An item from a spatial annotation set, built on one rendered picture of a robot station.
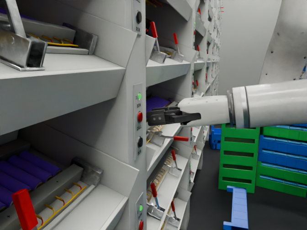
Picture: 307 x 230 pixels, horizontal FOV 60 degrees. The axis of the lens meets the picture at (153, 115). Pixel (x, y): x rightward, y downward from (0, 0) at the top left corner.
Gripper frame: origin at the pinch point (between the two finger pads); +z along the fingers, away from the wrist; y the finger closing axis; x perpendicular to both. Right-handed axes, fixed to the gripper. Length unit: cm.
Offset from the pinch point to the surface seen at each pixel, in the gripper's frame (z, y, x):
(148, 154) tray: 0.1, 10.8, 5.0
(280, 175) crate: -38, -100, 59
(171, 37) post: 4, -50, -22
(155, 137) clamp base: 2.9, -4.2, 5.9
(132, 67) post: -2.0, 17.6, -10.8
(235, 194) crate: -13, -50, 45
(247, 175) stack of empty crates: -20, -94, 56
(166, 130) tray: 3.3, -17.2, 7.4
